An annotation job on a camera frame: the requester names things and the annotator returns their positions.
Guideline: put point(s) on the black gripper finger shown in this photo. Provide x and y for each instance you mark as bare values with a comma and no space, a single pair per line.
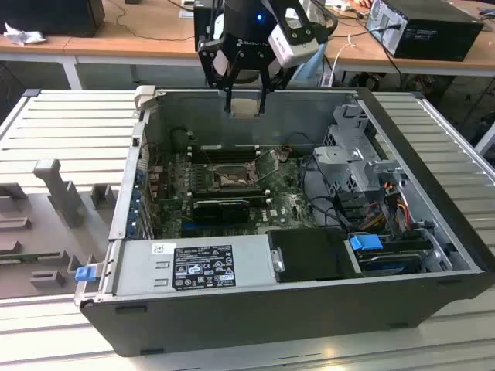
263,100
209,65

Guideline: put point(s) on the wooden desk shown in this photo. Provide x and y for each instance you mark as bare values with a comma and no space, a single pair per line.
135,38

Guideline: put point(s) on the green RAM stick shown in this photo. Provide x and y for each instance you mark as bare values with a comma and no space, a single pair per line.
31,257

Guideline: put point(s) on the blue board connector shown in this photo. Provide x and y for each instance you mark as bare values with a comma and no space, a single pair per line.
187,224

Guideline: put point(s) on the silver power supply unit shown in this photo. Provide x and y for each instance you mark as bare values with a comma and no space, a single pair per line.
135,270

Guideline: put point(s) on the black desktop computer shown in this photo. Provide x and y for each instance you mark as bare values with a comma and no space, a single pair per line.
437,38

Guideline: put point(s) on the black RAM slot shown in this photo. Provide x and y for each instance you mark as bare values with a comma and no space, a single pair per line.
210,148
224,152
224,160
228,194
228,187
224,156
228,190

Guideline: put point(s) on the hard disk in blue carrier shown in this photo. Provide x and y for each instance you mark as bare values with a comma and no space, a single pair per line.
365,244

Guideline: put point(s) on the black graphics card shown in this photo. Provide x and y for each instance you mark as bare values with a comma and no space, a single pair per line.
220,210

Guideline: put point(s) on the silver metal drive cage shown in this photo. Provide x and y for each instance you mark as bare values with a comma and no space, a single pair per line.
336,154

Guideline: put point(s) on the grey case latch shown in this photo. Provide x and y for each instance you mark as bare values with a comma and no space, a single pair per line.
144,96

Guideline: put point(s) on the black open PC case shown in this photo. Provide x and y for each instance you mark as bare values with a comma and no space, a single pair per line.
232,320

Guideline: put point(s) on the CPU socket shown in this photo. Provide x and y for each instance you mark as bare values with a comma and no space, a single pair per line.
228,179

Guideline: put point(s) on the black monitor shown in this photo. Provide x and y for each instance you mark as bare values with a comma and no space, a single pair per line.
50,17

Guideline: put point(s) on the silver square CPU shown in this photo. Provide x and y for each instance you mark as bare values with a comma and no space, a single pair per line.
245,107

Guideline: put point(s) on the round coin battery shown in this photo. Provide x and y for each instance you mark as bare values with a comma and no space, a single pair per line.
284,155

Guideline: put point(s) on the black plastic shroud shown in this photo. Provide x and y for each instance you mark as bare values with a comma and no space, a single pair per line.
309,255

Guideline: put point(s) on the blue case latch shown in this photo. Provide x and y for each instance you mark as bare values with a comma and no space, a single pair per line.
85,273

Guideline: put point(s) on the grey parts rack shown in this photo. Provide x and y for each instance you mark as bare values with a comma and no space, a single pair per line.
46,232

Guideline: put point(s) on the green motherboard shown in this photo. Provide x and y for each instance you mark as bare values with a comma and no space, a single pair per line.
286,205

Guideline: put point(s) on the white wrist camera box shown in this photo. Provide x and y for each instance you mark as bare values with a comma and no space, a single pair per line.
292,44

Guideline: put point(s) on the crumpled white paper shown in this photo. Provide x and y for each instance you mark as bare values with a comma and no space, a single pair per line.
23,36

